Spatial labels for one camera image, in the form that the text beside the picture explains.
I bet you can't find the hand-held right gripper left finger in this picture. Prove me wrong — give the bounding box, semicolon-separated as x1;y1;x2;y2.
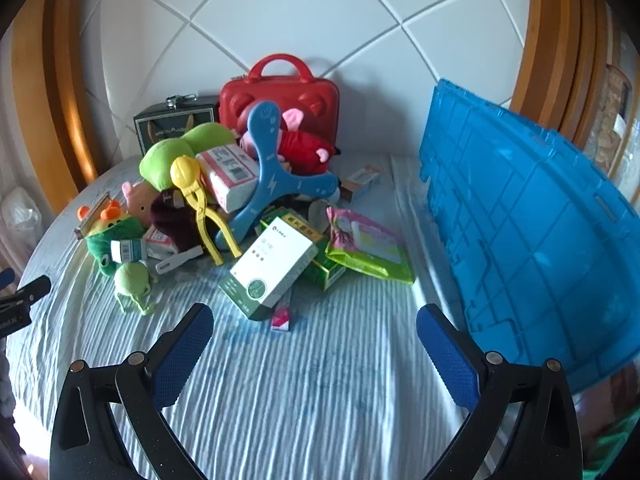
50;302;216;480

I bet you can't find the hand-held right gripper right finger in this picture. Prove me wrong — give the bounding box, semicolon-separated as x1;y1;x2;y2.
416;303;583;480

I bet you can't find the green gold syrup box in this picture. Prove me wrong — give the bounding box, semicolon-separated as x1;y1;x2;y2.
260;208;347;291

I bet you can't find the blue plastic crate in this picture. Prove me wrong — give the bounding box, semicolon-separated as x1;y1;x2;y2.
419;78;640;393

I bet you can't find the lime green plush toy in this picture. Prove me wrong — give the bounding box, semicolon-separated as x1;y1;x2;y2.
139;122;238;193

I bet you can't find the green frog plush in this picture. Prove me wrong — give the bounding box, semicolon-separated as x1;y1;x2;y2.
77;200;146;277

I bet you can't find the small light green plush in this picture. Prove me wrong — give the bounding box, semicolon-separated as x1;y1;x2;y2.
114;261;157;317

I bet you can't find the silver harmonica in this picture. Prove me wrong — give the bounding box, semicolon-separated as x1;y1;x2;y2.
74;192;112;238

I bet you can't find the small white teal box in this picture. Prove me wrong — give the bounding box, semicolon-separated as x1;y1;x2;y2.
110;238;148;264

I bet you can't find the small pink box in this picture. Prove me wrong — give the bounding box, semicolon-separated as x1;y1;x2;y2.
270;305;293;333

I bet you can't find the small white red box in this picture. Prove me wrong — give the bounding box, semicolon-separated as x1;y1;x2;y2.
142;225;178;256

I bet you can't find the white green medicine box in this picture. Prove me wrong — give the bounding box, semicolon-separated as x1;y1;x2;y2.
218;213;319;322

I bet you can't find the green wet wipes pack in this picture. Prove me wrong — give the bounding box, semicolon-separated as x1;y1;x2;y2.
325;206;416;286

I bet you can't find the maroon plush toy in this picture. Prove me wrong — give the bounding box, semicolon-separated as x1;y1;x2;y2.
149;187;203;256

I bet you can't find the small pink pig plush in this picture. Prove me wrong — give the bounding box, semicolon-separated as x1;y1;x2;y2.
121;180;161;226

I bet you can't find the pink white tissue pack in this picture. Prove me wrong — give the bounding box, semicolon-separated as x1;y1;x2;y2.
195;144;261;213

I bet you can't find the yellow snowball clamp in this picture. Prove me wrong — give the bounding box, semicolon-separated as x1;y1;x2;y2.
170;156;243;266

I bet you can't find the green cloth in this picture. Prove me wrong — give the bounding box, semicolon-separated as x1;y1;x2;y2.
582;420;640;480

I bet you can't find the blue foam boomerang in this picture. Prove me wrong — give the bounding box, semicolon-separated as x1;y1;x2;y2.
216;101;342;260

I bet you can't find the round silver object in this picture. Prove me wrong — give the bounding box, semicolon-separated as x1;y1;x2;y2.
305;199;328;228

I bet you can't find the small orange white box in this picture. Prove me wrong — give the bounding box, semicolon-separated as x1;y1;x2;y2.
340;165;382;203

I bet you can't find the pink pig plush red dress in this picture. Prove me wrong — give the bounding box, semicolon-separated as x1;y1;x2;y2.
239;108;342;176

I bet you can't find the red hard-shell suitcase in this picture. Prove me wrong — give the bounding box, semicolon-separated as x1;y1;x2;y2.
219;53;341;161

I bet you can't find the wooden bed frame post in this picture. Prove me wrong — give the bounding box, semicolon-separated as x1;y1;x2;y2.
510;0;623;151
11;0;108;216

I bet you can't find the dark box with metal handle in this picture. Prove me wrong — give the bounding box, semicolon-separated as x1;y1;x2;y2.
133;94;221;156

